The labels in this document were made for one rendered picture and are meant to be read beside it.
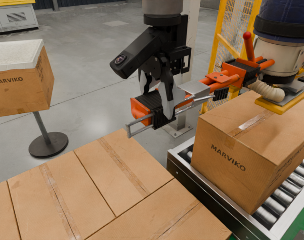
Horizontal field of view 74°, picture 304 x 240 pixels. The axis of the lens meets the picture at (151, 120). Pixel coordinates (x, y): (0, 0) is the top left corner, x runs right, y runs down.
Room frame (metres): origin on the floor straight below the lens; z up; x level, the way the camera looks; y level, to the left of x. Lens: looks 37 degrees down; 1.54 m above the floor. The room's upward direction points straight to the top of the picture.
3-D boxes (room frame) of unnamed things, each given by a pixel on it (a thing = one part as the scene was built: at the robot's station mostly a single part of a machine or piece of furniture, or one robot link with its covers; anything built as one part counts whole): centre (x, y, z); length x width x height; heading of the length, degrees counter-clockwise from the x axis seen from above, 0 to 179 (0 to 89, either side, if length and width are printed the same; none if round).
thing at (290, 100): (0.70, -0.54, 1.17); 0.34 x 0.10 x 0.05; 127
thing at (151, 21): (0.43, -0.03, 1.41); 0.09 x 0.08 x 0.12; 126
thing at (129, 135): (0.41, -0.08, 1.27); 0.31 x 0.03 x 0.05; 127
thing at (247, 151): (0.85, -0.59, 0.75); 0.60 x 0.40 x 0.40; 127
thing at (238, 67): (0.63, -0.29, 1.27); 0.10 x 0.08 x 0.06; 37
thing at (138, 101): (0.42, 0.00, 1.27); 0.08 x 0.07 x 0.05; 127
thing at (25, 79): (1.61, 1.12, 0.82); 0.60 x 0.40 x 0.40; 17
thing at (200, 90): (0.50, -0.11, 1.26); 0.07 x 0.07 x 0.04; 37
